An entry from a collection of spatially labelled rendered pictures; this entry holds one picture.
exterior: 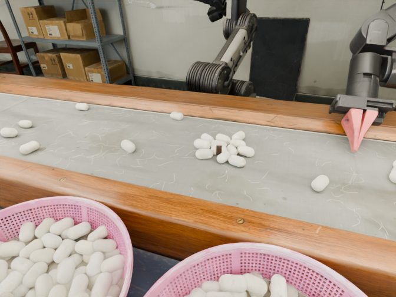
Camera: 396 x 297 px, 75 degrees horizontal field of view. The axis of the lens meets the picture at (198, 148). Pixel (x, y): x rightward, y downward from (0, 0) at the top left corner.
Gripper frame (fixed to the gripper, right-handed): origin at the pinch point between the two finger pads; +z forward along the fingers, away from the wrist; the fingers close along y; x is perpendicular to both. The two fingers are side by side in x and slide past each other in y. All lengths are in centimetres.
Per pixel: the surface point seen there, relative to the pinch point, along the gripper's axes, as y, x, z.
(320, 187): -6.4, -8.2, 10.7
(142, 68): -173, 181, -117
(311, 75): 3, 164, -120
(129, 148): -42.7, -7.2, 10.8
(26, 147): -64, -11, 16
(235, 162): -21.1, -6.1, 9.0
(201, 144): -29.0, -3.8, 6.3
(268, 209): -13.8, -11.0, 16.4
